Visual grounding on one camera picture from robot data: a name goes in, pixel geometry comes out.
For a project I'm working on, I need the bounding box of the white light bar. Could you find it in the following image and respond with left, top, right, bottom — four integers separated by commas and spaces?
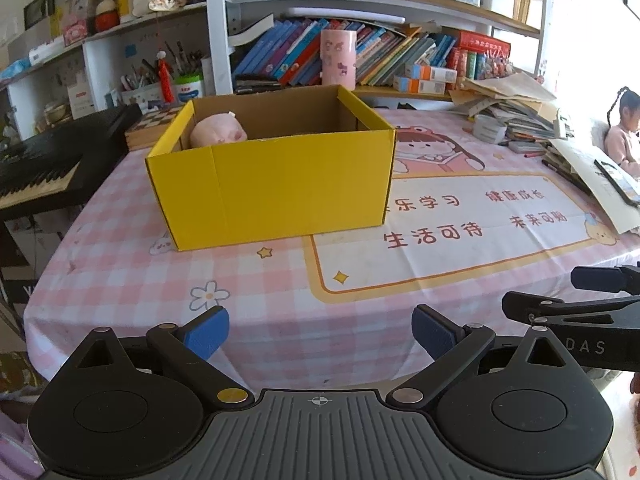
286, 6, 406, 25

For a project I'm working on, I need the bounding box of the row of colourful books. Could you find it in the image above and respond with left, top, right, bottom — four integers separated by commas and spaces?
232, 17, 458, 88

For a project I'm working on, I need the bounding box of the orange and blue carton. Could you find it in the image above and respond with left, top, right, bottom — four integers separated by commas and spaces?
405, 63, 458, 83
393, 75, 447, 96

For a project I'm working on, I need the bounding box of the red thick dictionary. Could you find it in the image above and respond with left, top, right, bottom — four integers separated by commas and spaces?
457, 30, 512, 53

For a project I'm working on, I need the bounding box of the red tassel ornament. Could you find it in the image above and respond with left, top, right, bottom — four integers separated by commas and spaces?
156, 49, 176, 103

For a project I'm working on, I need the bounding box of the chessboard box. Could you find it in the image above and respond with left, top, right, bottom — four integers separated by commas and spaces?
125, 105, 183, 151

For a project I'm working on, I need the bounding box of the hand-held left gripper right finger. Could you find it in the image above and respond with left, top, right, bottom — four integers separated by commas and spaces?
388, 305, 571, 408

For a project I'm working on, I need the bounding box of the clear tape roll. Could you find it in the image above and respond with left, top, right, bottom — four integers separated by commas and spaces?
472, 114, 508, 143

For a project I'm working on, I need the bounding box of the yellow cardboard box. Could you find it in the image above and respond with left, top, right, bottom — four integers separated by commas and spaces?
145, 85, 398, 252

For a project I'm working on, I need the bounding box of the holder with pens and brushes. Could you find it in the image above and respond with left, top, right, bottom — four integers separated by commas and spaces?
120, 42, 173, 110

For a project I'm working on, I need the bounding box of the pile of papers and books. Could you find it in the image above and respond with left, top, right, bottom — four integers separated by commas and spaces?
542, 137, 640, 235

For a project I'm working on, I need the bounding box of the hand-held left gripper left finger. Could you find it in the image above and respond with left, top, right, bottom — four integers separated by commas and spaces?
75, 306, 253, 408

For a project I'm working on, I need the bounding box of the black flat notebook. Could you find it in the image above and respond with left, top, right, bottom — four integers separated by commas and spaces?
234, 75, 281, 95

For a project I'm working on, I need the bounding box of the bunch of colourful charms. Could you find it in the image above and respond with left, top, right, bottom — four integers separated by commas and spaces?
477, 55, 516, 81

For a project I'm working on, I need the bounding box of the red round figurine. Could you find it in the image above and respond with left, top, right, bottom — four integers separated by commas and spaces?
95, 0, 121, 33

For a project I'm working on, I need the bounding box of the black electronic keyboard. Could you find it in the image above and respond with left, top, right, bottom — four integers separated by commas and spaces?
0, 104, 143, 211

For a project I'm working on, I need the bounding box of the pile of papers and notebooks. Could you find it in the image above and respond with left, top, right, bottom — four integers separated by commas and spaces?
447, 72, 573, 143

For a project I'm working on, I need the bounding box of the pink cartoon can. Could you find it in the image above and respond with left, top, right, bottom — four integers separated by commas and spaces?
320, 29, 357, 92

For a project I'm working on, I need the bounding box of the white jar green lid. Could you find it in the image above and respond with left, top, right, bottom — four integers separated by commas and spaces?
174, 75, 205, 101

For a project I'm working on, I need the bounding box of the pink small box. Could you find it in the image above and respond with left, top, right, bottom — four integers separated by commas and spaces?
62, 17, 90, 43

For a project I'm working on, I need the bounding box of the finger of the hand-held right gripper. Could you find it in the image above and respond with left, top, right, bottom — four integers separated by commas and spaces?
571, 265, 640, 295
501, 291, 640, 326

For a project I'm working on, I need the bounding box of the white bookshelf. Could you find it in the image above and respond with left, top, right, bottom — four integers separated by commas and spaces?
0, 0, 551, 126

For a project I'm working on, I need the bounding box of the thick white-paged book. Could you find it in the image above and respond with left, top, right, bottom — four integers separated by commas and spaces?
232, 15, 275, 46

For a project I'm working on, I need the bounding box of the desktop with pink checked cloth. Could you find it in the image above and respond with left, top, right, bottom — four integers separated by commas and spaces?
22, 105, 640, 396

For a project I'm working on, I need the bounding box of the white carton box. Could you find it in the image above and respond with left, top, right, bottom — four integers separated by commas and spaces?
67, 72, 96, 118

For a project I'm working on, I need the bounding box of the pink plush toy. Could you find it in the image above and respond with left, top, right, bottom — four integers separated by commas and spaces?
189, 111, 249, 150

